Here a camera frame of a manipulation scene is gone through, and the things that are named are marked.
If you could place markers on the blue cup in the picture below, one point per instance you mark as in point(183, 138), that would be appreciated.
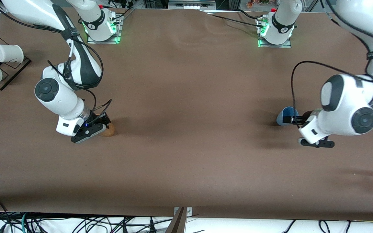
point(284, 117)

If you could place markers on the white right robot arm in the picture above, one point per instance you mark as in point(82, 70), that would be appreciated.
point(60, 97)

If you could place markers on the bamboo cup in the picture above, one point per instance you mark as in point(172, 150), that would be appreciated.
point(109, 131)

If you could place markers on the brown wooden beam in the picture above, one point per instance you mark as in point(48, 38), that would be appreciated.
point(177, 223)

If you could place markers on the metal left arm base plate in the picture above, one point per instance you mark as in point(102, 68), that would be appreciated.
point(287, 44)

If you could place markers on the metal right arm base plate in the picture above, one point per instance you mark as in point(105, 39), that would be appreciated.
point(118, 32)

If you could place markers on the metal table edge bracket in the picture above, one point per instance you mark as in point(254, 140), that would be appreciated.
point(189, 211)

